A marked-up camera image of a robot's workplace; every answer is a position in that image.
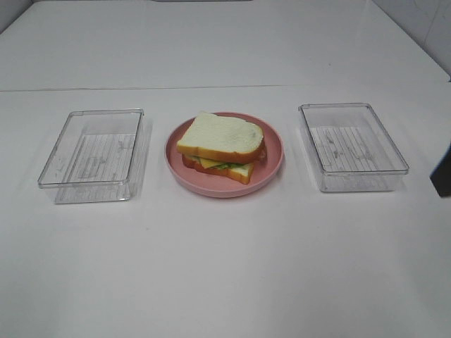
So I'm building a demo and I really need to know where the pink round plate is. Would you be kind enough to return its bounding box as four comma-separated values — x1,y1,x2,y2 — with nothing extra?
165,112,284,198

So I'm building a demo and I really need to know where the yellow cheese slice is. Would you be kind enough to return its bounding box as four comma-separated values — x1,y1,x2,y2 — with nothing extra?
191,156,226,168

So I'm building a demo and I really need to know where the green lettuce leaf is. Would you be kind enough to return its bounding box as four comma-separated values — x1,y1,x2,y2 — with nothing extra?
211,163,247,170

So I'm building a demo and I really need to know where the clear plastic tray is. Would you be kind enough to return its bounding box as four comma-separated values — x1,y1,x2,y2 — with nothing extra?
299,103,409,193
37,108,145,204

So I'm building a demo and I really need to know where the red bacon strip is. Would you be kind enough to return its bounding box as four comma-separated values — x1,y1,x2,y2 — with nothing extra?
258,148,266,161

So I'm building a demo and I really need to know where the clear left plastic tray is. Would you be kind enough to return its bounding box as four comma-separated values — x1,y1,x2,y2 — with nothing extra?
37,108,145,204

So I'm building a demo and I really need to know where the bread slice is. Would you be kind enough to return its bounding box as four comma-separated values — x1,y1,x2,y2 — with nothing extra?
176,113,264,164
182,155,254,184

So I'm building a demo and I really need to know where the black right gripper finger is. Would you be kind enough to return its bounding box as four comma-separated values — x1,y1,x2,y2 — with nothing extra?
430,146,451,196

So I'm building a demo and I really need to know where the clear right plastic tray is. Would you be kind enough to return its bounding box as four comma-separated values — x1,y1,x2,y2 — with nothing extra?
299,103,409,193

